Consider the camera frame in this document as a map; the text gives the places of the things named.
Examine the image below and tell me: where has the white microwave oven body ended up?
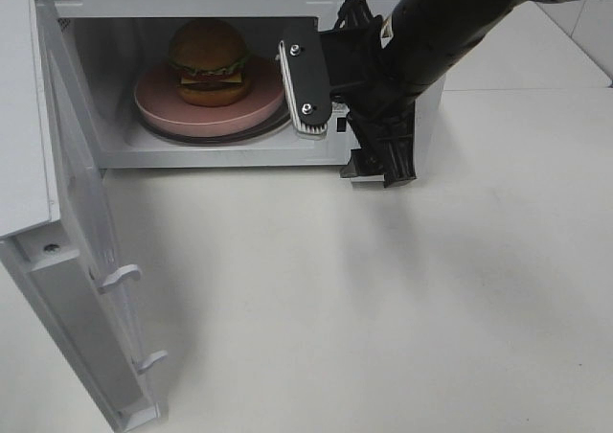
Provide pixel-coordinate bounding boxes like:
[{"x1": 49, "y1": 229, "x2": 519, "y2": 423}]
[{"x1": 13, "y1": 0, "x2": 446, "y2": 171}]

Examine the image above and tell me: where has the glass microwave turntable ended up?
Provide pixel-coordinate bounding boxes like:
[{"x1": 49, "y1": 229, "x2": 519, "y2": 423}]
[{"x1": 138, "y1": 109, "x2": 291, "y2": 146}]

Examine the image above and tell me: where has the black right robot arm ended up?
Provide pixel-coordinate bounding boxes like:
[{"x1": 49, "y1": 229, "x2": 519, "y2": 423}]
[{"x1": 320, "y1": 0, "x2": 576, "y2": 187}]

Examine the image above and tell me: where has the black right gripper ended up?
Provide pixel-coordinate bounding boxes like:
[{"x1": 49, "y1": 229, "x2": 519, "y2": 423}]
[{"x1": 320, "y1": 13, "x2": 417, "y2": 188}]

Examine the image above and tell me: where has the white microwave door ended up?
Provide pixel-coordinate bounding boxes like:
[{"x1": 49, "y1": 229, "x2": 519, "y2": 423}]
[{"x1": 1, "y1": 0, "x2": 165, "y2": 432}]

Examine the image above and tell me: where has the pink round plate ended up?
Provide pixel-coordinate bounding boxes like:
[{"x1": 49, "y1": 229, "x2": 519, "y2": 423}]
[{"x1": 134, "y1": 57, "x2": 286, "y2": 141}]

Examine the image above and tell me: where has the burger with lettuce and cheese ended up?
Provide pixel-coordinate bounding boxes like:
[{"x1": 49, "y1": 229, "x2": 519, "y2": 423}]
[{"x1": 167, "y1": 18, "x2": 251, "y2": 107}]

